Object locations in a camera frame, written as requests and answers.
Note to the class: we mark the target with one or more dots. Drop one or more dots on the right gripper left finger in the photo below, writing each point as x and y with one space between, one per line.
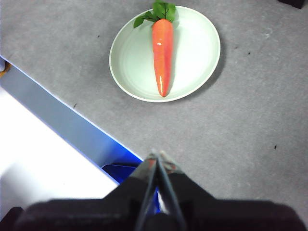
138 185

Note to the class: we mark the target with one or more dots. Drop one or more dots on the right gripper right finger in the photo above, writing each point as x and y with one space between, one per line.
178 185

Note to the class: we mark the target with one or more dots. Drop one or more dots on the light green plate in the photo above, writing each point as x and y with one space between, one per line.
192 60

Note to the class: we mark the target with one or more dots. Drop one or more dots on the orange toy carrot green leaves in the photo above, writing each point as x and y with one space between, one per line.
163 55

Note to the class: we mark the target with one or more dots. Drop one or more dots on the black plate rack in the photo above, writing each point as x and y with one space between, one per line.
292 3

